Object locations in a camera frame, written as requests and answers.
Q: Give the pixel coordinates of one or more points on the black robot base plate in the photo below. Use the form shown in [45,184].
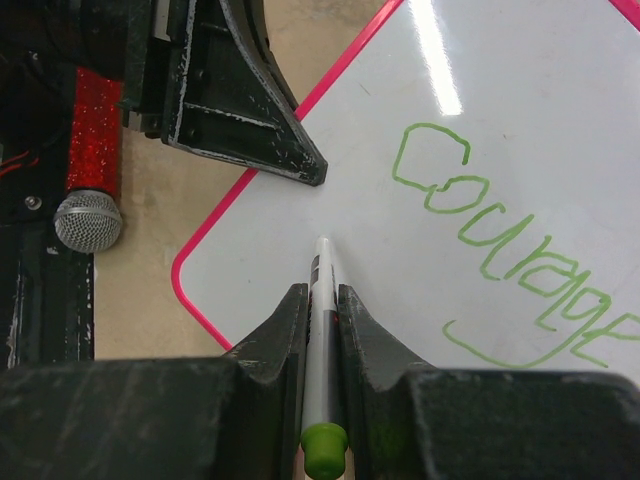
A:
[47,298]

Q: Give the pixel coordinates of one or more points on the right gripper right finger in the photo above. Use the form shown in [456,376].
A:
[410,420]

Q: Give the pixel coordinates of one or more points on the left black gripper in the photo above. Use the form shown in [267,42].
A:
[201,76]

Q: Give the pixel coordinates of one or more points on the white whiteboard marker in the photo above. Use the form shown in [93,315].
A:
[323,437]

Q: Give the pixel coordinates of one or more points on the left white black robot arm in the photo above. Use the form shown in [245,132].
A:
[43,43]

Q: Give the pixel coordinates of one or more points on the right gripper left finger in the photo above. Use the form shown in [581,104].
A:
[236,416]

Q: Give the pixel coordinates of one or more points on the pink framed whiteboard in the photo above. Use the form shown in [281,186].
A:
[482,195]

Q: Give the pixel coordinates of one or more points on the red cylinder with grey cap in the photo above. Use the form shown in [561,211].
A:
[88,220]

